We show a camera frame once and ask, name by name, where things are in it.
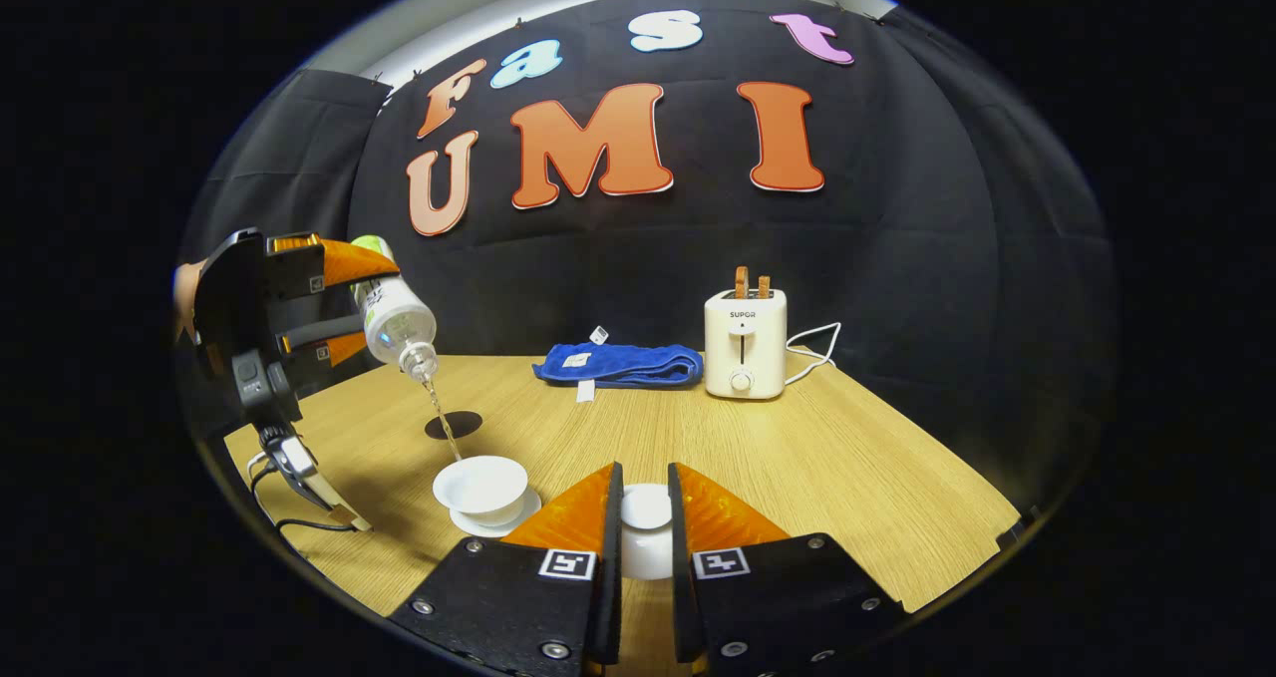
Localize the blue folded towel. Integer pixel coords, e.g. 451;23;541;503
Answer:
532;326;705;403

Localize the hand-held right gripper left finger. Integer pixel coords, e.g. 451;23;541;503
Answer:
387;461;625;677

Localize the black backdrop cloth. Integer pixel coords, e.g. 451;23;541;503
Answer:
179;0;1113;518

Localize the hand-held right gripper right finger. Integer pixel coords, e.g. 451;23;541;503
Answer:
666;461;908;677

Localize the white teacup lid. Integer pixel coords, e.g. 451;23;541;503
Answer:
618;483;677;581

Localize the white saucer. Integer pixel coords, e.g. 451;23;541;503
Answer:
449;488;543;538

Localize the dark round coaster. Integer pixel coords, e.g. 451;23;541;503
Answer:
425;410;484;442

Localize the white teacup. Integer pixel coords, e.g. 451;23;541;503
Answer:
433;455;529;528

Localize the white label water bottle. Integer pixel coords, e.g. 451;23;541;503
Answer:
351;235;440;379

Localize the white toaster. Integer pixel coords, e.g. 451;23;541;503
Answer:
704;288;789;401

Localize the white toaster cable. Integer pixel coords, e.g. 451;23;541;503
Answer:
785;322;843;387

